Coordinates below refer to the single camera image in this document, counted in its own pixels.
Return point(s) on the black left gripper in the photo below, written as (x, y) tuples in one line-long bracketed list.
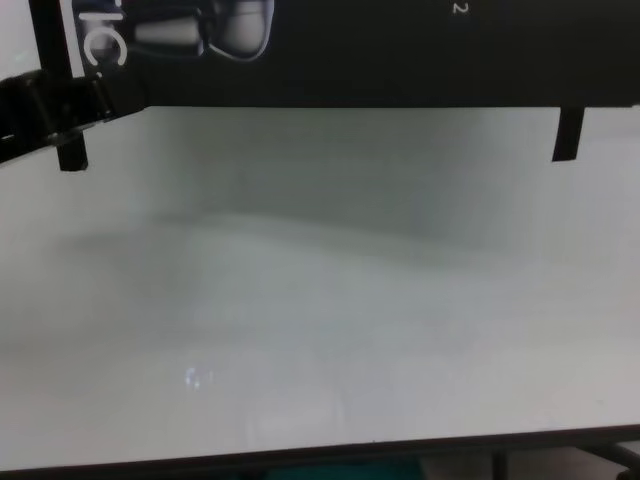
[(37, 110)]

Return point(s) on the teal green panel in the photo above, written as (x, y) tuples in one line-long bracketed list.
[(340, 472)]

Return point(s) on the black tape frame outline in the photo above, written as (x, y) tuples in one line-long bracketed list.
[(568, 134)]

